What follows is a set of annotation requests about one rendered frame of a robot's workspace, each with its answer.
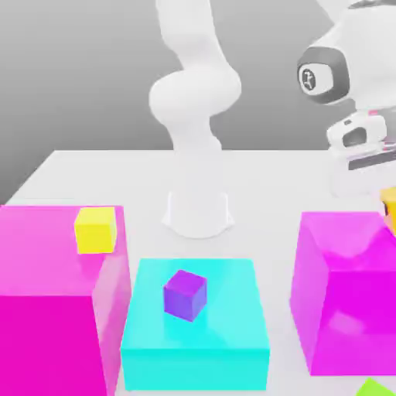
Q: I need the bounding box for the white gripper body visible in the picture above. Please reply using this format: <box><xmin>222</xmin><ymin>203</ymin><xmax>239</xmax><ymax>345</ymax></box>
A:
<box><xmin>329</xmin><ymin>145</ymin><xmax>396</xmax><ymax>199</ymax></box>

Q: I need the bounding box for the small orange cube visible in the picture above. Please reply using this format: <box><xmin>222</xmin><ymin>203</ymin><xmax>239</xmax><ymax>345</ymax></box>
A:
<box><xmin>379</xmin><ymin>186</ymin><xmax>396</xmax><ymax>238</ymax></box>

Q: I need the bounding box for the small purple cube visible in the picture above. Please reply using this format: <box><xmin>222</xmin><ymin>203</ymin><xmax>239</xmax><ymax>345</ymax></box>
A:
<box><xmin>162</xmin><ymin>269</ymin><xmax>208</xmax><ymax>323</ymax></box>

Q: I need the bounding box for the small green cube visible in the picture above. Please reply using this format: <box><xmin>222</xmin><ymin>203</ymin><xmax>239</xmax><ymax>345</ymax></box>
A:
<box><xmin>354</xmin><ymin>377</ymin><xmax>396</xmax><ymax>396</ymax></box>

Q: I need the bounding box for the small yellow cube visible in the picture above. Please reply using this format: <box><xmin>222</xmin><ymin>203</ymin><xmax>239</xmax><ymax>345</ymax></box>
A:
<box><xmin>73</xmin><ymin>206</ymin><xmax>118</xmax><ymax>255</ymax></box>

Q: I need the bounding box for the large magenta box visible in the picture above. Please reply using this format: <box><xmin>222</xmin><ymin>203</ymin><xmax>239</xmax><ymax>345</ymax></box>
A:
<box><xmin>288</xmin><ymin>210</ymin><xmax>396</xmax><ymax>377</ymax></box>

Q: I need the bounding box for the large cyan box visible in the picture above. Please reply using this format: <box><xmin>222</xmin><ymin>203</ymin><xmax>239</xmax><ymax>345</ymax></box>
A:
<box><xmin>119</xmin><ymin>258</ymin><xmax>271</xmax><ymax>393</ymax></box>

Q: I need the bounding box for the large pink box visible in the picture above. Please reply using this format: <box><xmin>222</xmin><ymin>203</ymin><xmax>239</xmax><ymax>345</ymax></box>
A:
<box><xmin>0</xmin><ymin>204</ymin><xmax>133</xmax><ymax>396</ymax></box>

